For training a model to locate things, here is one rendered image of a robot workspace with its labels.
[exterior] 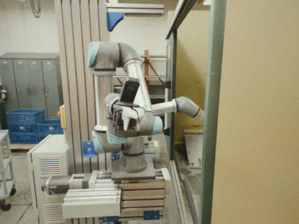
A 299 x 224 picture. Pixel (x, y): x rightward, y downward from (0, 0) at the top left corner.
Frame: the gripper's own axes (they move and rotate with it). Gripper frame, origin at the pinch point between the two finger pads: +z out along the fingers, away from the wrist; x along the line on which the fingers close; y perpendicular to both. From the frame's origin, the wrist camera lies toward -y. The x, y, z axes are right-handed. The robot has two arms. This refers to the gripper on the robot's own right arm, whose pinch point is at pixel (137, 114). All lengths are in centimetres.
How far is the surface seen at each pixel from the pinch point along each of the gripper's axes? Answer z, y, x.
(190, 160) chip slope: -153, 76, -114
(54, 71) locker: -536, 9, 52
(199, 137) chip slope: -179, 58, -138
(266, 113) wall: -0.1, -3.2, -42.0
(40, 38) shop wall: -596, -64, 91
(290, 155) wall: 3, 9, -53
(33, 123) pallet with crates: -430, 114, 79
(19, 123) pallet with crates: -440, 117, 105
